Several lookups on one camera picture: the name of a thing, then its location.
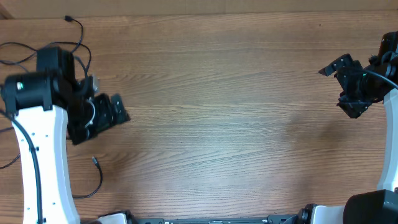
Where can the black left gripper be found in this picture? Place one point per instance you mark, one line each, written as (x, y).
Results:
(107, 117)

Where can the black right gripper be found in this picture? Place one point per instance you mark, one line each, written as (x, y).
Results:
(355, 107)

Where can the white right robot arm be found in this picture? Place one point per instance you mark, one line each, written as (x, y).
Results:
(379, 206)

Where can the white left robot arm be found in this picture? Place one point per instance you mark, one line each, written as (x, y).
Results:
(48, 108)

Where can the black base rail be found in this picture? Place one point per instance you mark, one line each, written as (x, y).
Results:
(270, 219)

